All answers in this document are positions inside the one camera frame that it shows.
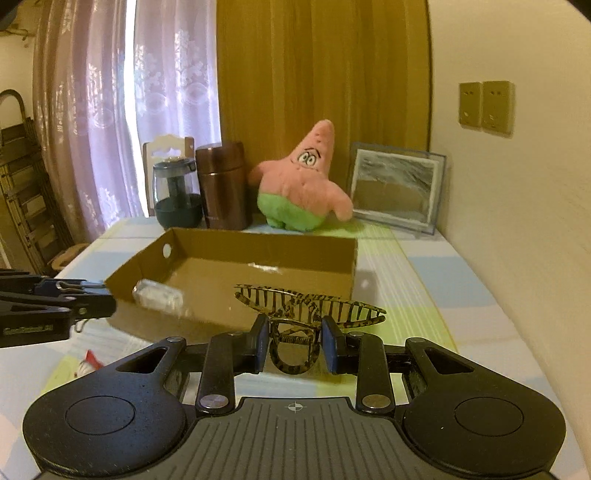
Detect dark folding rack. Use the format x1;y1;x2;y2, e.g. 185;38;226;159
0;90;75;273

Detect checked tablecloth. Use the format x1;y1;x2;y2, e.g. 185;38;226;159
0;217;583;480

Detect cream wooden chair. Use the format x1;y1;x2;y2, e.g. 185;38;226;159
142;134;195;217

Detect brown metal thermos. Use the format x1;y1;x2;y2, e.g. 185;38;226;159
195;141;252;230

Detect brown cardboard box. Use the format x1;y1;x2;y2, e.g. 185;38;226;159
104;227;359;344

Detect wooden basket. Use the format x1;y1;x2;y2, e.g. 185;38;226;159
51;244;88;271

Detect purple lace curtain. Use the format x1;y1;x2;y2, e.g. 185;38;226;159
32;0;222;241

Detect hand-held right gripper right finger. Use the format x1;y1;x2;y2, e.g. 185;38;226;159
321;315;478;416

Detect wooden wall panel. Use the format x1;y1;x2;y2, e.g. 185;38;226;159
216;0;432;227

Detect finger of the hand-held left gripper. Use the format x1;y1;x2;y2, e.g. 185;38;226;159
0;269;63;298
0;295;79;326

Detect pink star plush toy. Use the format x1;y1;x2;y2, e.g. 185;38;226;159
249;120;354;232

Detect glass jar with dark base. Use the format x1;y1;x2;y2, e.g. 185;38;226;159
152;157;204;227

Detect clear plastic box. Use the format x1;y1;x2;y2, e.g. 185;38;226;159
133;279;183;317

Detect tortoiseshell hair claw clip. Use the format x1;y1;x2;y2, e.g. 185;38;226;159
233;284;387;376

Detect glass picture frame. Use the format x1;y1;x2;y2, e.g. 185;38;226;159
346;142;448;237

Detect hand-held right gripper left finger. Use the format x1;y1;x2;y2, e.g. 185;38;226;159
115;315;271;416

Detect beige wall socket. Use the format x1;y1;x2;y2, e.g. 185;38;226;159
481;80;515;136
458;82;483;127

